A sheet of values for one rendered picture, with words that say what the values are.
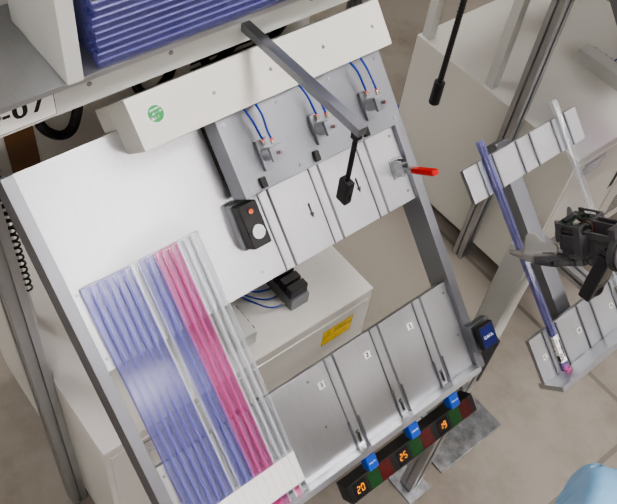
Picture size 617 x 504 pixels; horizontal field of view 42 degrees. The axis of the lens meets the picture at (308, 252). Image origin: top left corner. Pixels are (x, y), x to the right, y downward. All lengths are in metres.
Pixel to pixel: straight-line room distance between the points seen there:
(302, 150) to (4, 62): 0.48
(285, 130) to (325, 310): 0.59
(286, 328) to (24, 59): 0.88
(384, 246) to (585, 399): 0.80
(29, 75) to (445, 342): 0.93
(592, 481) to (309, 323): 0.86
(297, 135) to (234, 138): 0.12
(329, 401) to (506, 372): 1.18
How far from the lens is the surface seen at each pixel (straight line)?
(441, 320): 1.61
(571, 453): 2.52
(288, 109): 1.33
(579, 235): 1.47
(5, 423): 2.40
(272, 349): 1.73
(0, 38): 1.19
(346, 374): 1.49
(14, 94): 1.10
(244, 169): 1.28
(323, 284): 1.84
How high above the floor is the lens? 2.10
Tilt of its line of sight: 51 degrees down
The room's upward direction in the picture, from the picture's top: 9 degrees clockwise
